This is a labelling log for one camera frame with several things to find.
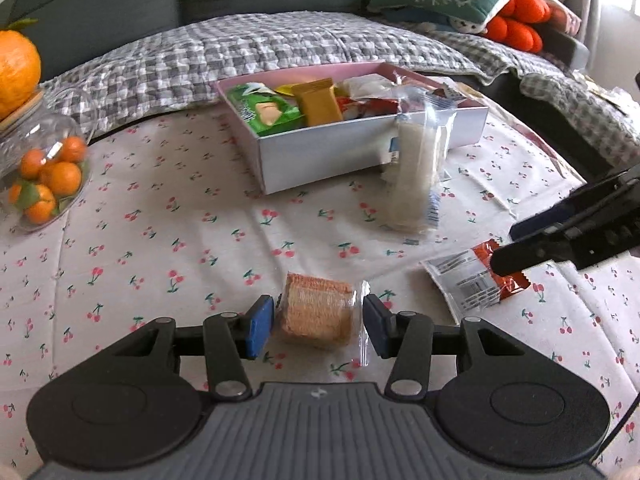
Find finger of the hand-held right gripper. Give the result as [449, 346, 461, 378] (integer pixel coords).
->
[509, 167, 640, 241]
[490, 232, 582, 277]

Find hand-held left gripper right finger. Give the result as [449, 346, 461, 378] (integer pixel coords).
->
[362, 292, 526, 401]

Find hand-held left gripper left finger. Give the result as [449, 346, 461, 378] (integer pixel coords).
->
[112, 294, 276, 401]

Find orange packet with white label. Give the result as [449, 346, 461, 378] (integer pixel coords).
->
[422, 240, 532, 313]

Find clear brown cracker packet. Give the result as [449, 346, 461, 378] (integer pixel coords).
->
[277, 272, 373, 366]

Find clear rice cracker packet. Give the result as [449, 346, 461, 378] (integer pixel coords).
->
[382, 87, 458, 233]

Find pink cardboard box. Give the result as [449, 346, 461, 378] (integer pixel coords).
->
[216, 61, 490, 196]

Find red white snack packet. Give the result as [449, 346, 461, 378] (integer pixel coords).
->
[336, 95, 401, 121]

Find clear wrapped snack packet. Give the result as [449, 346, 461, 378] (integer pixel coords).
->
[400, 77, 476, 108]

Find cherry print tablecloth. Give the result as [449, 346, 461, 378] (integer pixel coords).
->
[0, 92, 640, 480]

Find orange plush toy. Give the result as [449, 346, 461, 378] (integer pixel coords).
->
[482, 0, 551, 53]

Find white plush toy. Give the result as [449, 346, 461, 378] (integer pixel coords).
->
[447, 15, 488, 36]

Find green chip snack packet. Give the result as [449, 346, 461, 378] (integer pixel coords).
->
[227, 82, 307, 137]

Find white wrapped snack bar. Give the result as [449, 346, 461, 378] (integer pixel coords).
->
[342, 74, 401, 98]

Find orange-brown snack packet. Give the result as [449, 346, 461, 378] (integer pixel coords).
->
[291, 79, 346, 127]

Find bunch of small mandarins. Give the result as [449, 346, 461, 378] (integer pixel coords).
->
[7, 135, 88, 226]

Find grey checked blanket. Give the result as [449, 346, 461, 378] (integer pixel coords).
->
[40, 10, 640, 171]

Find glass jar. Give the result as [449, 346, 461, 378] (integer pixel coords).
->
[0, 87, 93, 233]

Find wooden jar lid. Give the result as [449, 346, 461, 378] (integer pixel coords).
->
[0, 89, 46, 135]

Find large orange decoration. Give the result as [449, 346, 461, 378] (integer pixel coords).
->
[0, 19, 42, 121]

